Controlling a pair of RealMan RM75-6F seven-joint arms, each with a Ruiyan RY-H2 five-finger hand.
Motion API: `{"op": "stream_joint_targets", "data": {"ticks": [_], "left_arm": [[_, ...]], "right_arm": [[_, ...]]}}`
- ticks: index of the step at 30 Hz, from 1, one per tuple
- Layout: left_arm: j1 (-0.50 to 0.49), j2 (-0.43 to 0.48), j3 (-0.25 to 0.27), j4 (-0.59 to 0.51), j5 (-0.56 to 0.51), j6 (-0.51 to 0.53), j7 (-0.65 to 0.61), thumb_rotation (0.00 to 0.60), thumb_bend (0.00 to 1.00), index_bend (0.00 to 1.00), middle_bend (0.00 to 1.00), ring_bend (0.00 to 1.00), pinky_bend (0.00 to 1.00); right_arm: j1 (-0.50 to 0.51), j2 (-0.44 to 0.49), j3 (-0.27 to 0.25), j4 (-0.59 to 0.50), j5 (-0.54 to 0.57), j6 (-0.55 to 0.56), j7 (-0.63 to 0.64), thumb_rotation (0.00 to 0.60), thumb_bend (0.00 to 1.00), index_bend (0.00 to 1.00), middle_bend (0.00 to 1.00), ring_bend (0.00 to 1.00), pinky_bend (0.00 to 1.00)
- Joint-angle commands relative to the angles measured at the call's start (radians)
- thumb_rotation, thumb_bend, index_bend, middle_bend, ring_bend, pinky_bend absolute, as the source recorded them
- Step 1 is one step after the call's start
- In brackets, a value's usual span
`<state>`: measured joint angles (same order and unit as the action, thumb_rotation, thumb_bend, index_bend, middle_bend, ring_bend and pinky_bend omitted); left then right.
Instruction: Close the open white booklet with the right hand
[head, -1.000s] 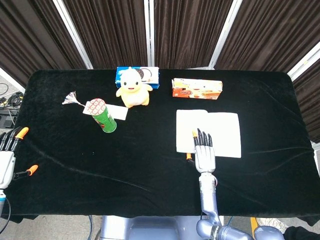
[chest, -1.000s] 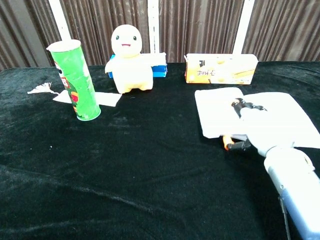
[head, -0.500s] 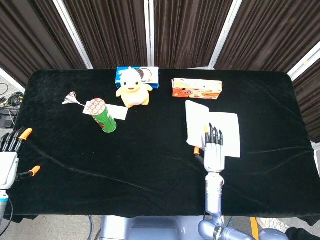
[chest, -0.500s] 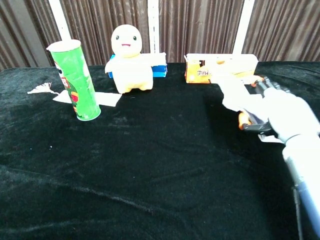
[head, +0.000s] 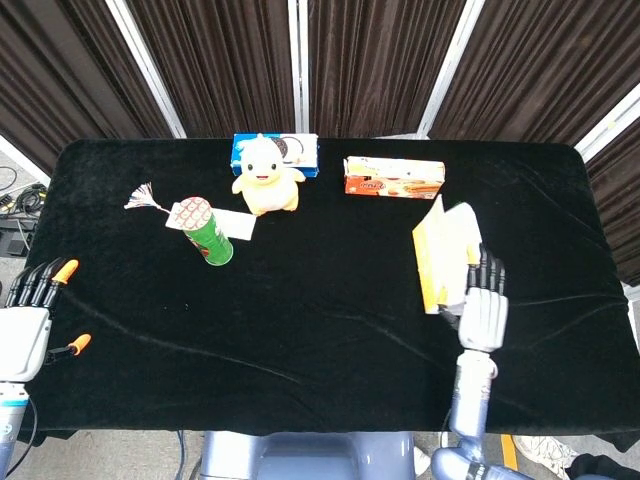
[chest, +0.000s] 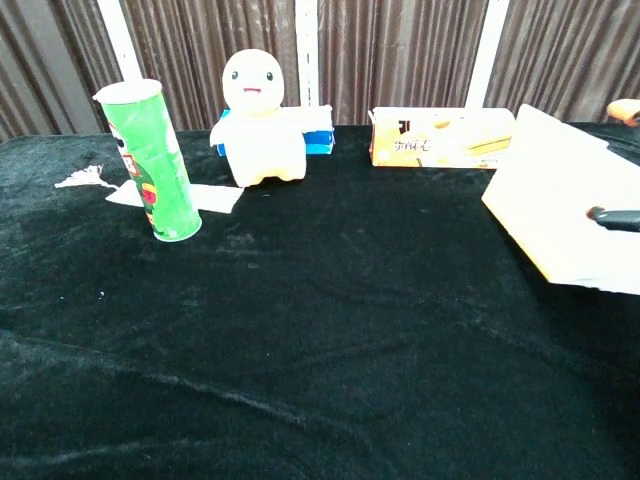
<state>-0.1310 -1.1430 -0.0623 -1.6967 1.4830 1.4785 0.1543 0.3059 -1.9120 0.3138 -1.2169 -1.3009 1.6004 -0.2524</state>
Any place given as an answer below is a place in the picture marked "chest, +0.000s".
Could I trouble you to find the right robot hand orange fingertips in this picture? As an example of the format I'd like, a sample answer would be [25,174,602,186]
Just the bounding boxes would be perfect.
[586,98,640,233]

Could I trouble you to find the brown pleated curtain panel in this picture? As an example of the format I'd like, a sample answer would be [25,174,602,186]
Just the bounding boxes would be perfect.
[118,0,301,132]
[0,0,124,142]
[317,0,490,126]
[484,0,640,124]

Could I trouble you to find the orange biscuit box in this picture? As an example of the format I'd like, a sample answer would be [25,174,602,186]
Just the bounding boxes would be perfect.
[368,106,517,170]

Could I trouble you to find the blue cookie box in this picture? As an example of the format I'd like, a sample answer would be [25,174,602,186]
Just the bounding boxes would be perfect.
[217,103,335,157]

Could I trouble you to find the black velvet tablecloth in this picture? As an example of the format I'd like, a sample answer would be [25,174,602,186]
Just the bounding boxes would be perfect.
[0,122,640,480]

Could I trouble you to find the yellow plush duck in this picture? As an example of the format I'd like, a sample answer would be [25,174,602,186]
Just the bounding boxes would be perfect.
[209,48,307,189]

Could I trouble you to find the green chips can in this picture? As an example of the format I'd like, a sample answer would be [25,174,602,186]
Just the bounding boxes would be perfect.
[93,78,203,243]

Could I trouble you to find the white partition frame post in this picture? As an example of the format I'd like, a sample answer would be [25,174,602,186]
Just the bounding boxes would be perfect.
[294,0,321,109]
[96,0,145,84]
[463,0,512,110]

